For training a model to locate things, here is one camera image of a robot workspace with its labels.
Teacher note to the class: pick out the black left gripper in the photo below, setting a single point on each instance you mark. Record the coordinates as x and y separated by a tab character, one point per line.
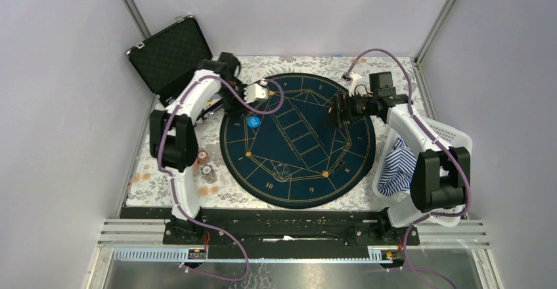
238	108

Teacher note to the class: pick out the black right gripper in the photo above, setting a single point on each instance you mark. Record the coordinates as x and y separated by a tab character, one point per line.
343	102

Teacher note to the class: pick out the red chip stack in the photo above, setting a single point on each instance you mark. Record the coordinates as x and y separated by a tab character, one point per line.
202	158

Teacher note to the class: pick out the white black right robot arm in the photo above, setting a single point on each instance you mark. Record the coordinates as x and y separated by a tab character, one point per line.
439	188

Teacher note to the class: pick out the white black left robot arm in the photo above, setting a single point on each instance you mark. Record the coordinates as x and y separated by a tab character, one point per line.
173	142

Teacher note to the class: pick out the blue small blind button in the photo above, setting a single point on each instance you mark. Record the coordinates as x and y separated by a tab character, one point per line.
253	122

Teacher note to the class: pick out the round dark blue poker mat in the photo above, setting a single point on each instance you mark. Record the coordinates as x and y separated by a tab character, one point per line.
326	162

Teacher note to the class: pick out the blue white striped cloth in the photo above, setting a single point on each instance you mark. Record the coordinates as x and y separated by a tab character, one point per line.
398	169

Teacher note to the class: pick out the black aluminium chip case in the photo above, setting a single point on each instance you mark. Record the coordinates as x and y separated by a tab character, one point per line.
167	61

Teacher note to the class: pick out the clear dealer button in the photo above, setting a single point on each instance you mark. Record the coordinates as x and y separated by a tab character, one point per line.
281	173

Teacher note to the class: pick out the white plastic laundry basket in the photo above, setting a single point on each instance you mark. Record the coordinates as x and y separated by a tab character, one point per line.
400	193

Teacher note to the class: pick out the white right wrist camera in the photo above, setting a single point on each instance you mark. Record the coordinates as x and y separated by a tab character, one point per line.
354	79

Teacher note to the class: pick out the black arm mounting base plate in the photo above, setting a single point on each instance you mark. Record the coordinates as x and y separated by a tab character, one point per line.
277	234

